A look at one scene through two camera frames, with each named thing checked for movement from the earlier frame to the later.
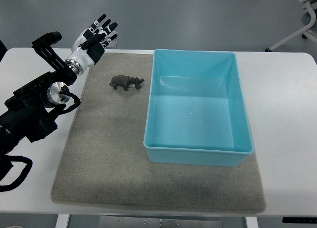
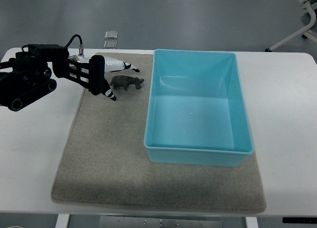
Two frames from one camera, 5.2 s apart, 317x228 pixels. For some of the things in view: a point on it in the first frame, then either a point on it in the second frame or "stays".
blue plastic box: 196,111 stays
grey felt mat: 102,161 stays
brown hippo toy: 125,82 stays
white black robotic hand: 89,46 to 90,72
